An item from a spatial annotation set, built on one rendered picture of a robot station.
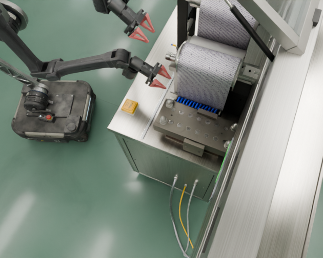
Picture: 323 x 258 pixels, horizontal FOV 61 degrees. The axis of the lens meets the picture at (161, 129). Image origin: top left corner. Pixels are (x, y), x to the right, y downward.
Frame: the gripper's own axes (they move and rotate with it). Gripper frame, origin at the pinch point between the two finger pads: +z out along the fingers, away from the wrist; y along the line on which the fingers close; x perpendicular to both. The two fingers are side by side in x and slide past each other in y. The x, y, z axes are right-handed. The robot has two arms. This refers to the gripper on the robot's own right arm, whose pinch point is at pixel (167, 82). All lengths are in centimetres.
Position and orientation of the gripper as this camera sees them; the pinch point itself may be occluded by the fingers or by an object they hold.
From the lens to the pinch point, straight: 132.7
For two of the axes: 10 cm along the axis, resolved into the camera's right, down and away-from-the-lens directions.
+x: 3.4, -1.9, -9.2
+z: 8.4, 4.9, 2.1
